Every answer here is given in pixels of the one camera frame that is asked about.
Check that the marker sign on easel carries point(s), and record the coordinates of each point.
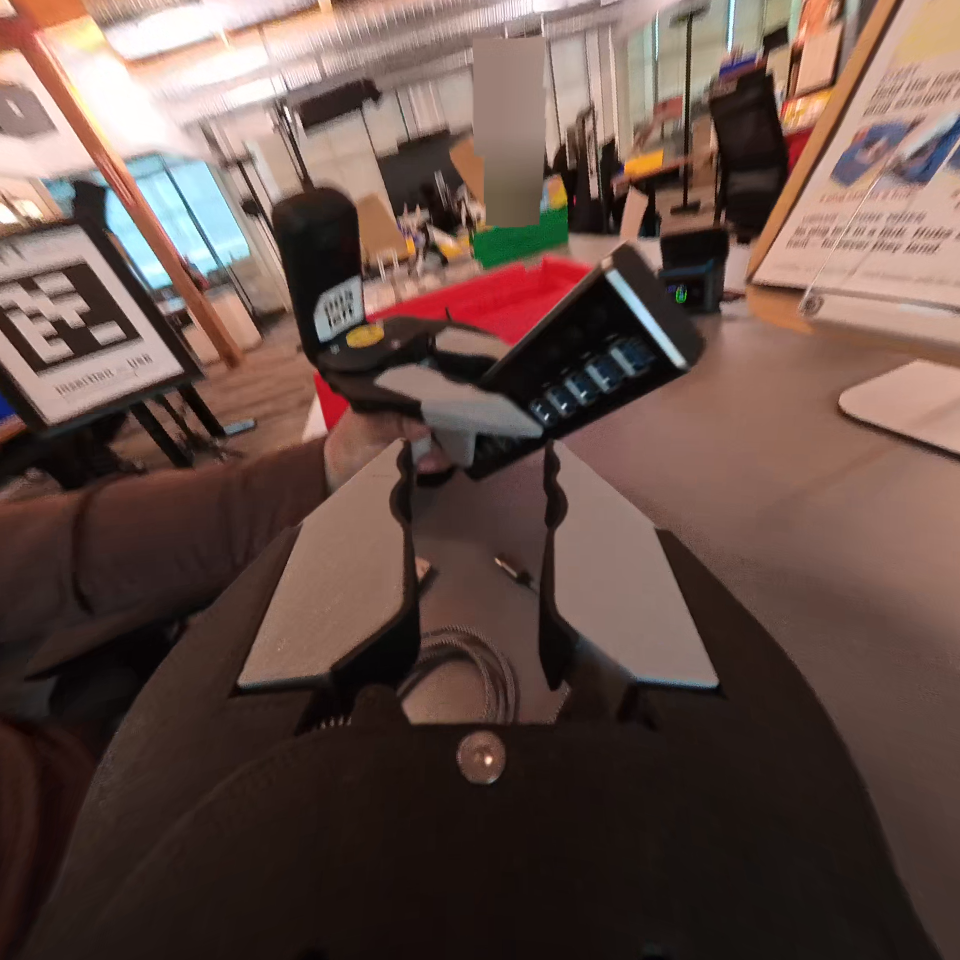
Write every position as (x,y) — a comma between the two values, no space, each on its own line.
(82,322)

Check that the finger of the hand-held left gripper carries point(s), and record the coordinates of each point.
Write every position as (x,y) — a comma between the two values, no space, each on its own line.
(465,412)
(472,349)

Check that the brown wooden post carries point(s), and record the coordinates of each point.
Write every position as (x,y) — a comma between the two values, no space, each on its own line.
(120,180)

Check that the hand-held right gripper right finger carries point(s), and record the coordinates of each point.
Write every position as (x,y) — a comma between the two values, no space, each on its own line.
(630,592)

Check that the green plastic bin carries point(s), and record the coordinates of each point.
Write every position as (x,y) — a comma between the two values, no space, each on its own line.
(517,240)

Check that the black office chair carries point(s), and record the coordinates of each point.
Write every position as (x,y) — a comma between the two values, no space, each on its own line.
(750,150)

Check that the wooden instruction board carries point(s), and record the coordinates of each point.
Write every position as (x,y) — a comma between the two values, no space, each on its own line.
(862,187)

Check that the red plastic bin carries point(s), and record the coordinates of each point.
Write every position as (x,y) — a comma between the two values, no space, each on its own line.
(487,292)

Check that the person's left hand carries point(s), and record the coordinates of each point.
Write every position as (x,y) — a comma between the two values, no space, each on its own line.
(367,442)

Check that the black charger with display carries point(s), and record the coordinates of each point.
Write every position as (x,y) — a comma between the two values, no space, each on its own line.
(694,262)

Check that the person's left forearm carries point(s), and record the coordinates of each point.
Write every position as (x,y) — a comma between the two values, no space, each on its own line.
(150,540)

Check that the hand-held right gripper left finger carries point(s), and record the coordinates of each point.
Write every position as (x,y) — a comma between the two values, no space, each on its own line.
(337,592)

